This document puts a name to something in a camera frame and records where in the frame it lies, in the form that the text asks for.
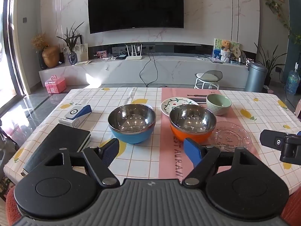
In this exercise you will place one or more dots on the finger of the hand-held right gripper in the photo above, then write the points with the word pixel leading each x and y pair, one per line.
pixel 272 139

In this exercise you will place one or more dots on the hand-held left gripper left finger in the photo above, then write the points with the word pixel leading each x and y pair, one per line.
pixel 110 150

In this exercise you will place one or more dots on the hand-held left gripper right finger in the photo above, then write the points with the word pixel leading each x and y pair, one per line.
pixel 191 151

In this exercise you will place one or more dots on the orange steel bowl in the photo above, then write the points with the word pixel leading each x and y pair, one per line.
pixel 188 133

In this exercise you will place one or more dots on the blue steel bowl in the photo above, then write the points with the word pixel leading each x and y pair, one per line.
pixel 131 134

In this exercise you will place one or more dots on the clear glass plate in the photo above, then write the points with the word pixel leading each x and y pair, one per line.
pixel 232 136

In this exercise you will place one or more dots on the white patterned plate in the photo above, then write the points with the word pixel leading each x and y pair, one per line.
pixel 168 104

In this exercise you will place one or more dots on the green ceramic bowl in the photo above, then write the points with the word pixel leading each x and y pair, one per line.
pixel 218 106

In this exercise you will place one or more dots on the pink placemat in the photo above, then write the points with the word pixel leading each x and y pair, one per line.
pixel 169 131

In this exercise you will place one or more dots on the white and blue box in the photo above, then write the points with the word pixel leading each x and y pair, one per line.
pixel 75 115

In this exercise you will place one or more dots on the black notebook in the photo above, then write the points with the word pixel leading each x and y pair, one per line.
pixel 58 141

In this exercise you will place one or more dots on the blue water jug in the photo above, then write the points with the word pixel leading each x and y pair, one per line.
pixel 292 82

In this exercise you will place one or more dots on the grey trash can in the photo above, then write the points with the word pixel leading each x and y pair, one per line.
pixel 255 77

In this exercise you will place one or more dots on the grey round stool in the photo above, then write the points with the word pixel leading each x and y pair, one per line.
pixel 208 76

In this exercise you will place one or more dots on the potted snake plant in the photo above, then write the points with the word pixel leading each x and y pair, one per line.
pixel 270 61

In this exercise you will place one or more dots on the marble television console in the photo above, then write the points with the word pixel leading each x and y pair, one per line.
pixel 178 70

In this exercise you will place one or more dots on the pink storage box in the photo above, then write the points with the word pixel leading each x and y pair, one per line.
pixel 55 86

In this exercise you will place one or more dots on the round paper fan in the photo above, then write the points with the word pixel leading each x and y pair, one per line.
pixel 236 51

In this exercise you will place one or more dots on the white router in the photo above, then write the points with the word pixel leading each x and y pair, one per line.
pixel 134 57

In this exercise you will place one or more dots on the pink photo card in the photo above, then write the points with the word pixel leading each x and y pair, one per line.
pixel 101 54

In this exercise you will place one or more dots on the teddy bear bouquet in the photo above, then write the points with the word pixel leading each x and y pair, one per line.
pixel 226 49

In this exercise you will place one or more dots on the green plant in blue vase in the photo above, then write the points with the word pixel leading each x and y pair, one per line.
pixel 73 56

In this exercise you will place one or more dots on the sketch portrait print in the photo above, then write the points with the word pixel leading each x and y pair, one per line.
pixel 81 51

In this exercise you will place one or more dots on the painted canvas picture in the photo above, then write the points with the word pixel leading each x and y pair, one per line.
pixel 217 47

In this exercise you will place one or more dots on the brown round vase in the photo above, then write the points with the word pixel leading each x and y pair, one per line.
pixel 50 56

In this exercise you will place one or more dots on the dark slim vase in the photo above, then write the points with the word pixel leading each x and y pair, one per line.
pixel 42 61

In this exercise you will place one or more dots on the red chair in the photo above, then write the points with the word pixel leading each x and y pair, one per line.
pixel 11 207

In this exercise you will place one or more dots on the dried yellow flowers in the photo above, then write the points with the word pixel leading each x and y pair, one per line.
pixel 39 41

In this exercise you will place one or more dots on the hanging vine plant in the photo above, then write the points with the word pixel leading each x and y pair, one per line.
pixel 276 8

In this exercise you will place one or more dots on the glass sliding door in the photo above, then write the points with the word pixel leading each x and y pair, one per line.
pixel 9 51

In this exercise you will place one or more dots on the black television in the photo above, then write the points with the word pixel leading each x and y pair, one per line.
pixel 135 4

